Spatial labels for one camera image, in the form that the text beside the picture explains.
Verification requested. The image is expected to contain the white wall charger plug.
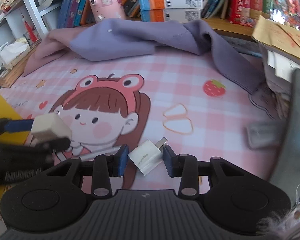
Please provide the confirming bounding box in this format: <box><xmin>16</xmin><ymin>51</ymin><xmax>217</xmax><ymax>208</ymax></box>
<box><xmin>128</xmin><ymin>137</ymin><xmax>167</xmax><ymax>176</ymax></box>

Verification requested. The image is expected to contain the cream cube eraser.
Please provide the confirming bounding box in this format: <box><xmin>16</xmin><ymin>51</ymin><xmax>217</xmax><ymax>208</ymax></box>
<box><xmin>30</xmin><ymin>113</ymin><xmax>72</xmax><ymax>142</ymax></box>

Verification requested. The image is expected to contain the yellow cardboard box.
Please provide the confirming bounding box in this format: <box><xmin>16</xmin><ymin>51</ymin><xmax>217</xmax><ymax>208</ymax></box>
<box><xmin>0</xmin><ymin>87</ymin><xmax>32</xmax><ymax>205</ymax></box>

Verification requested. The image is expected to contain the wooden chess board box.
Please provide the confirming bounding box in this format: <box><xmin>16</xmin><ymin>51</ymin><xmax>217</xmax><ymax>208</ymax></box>
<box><xmin>0</xmin><ymin>48</ymin><xmax>36</xmax><ymax>88</ymax></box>

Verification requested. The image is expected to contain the pink checkered tablecloth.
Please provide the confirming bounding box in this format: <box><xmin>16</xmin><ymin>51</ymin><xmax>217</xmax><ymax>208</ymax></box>
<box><xmin>0</xmin><ymin>47</ymin><xmax>277</xmax><ymax>179</ymax></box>

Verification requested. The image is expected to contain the tissue box with cloth cover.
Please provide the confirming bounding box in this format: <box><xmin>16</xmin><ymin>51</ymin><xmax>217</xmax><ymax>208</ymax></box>
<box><xmin>0</xmin><ymin>37</ymin><xmax>30</xmax><ymax>70</ymax></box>

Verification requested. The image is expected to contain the stack of books and papers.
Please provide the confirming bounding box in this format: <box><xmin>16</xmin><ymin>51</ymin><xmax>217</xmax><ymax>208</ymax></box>
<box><xmin>223</xmin><ymin>36</ymin><xmax>300</xmax><ymax>149</ymax></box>

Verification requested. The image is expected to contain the purple cloth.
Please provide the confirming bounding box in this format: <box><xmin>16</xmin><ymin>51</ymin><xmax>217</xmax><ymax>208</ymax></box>
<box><xmin>23</xmin><ymin>18</ymin><xmax>266</xmax><ymax>94</ymax></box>

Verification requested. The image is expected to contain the black smartphone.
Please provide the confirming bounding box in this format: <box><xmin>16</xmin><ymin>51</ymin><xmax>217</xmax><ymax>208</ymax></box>
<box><xmin>269</xmin><ymin>69</ymin><xmax>300</xmax><ymax>202</ymax></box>

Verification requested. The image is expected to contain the orange blue white box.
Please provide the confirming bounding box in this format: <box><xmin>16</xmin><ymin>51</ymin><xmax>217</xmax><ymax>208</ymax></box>
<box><xmin>138</xmin><ymin>0</ymin><xmax>203</xmax><ymax>23</ymax></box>

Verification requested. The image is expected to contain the brown envelope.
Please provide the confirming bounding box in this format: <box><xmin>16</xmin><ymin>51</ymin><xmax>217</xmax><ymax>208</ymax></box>
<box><xmin>252</xmin><ymin>16</ymin><xmax>300</xmax><ymax>60</ymax></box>

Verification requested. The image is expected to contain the white bookshelf frame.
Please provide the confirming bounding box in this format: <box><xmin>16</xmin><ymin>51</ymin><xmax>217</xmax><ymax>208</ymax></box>
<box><xmin>14</xmin><ymin>0</ymin><xmax>253</xmax><ymax>40</ymax></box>

